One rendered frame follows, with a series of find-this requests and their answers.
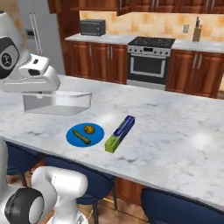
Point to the brown lower cupboard run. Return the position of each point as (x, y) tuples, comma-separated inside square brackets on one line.
[(96, 61), (195, 73)]

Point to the grey fridge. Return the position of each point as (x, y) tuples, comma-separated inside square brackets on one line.
[(46, 35)]

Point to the dark grey microwave oven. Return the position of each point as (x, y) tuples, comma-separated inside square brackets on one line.
[(92, 27)]

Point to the dark blue stool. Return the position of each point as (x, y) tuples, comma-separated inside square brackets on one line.
[(97, 182), (22, 159), (178, 208)]

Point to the white wall outlet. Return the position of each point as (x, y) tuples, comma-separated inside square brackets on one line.
[(185, 28)]

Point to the wooden knife block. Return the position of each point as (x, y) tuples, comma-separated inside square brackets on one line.
[(197, 33)]

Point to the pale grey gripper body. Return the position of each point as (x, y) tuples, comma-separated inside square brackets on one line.
[(35, 85)]

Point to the brown upper cupboard run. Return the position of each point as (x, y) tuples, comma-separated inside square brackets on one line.
[(163, 5)]

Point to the blue round plate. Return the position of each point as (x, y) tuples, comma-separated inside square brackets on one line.
[(97, 134)]

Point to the steel oven with hob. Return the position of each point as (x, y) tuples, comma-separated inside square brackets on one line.
[(148, 62)]

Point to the clear tupperware container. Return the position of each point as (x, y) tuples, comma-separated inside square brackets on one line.
[(58, 102)]

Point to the green blue aluminum foil box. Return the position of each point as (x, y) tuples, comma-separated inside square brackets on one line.
[(119, 134)]

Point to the brown cupboard run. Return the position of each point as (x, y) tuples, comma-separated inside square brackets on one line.
[(195, 73), (96, 61), (163, 5)]

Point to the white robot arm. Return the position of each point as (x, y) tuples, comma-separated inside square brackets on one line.
[(59, 182)]

